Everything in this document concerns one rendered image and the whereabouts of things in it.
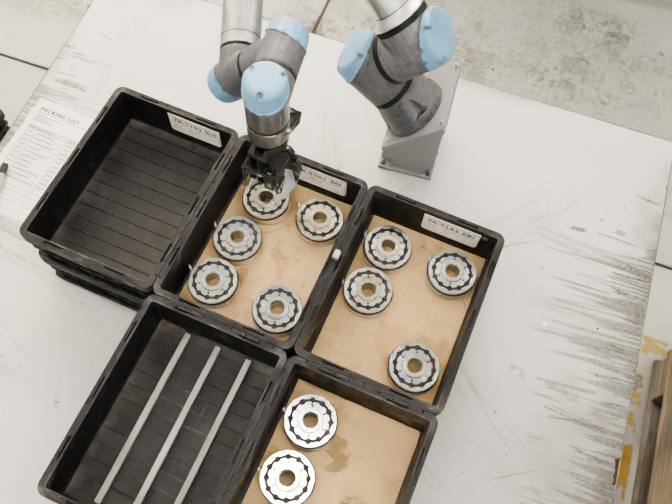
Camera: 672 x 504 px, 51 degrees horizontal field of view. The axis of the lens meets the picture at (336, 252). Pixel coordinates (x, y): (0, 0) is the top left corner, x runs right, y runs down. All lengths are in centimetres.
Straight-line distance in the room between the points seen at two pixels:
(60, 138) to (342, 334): 89
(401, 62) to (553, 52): 161
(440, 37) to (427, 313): 56
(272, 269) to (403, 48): 53
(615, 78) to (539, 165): 125
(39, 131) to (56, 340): 55
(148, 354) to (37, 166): 63
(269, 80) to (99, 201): 62
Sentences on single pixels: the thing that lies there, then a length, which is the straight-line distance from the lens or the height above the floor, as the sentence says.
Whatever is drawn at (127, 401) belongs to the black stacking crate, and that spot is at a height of 83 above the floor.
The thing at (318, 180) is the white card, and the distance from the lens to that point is 154.
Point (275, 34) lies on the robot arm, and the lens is 124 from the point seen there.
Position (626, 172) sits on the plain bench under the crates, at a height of 70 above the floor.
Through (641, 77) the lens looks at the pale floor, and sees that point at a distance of 311.
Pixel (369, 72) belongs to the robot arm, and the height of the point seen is 100.
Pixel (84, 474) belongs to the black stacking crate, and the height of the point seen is 83.
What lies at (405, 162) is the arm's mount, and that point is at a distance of 174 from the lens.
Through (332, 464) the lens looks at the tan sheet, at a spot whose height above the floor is 83.
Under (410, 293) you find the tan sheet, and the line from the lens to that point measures 150.
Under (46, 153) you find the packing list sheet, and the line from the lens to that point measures 190.
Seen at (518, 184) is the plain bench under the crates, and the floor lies 70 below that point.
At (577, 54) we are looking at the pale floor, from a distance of 308.
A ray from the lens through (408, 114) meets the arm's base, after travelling 162.
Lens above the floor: 222
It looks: 66 degrees down
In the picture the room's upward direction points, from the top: 5 degrees clockwise
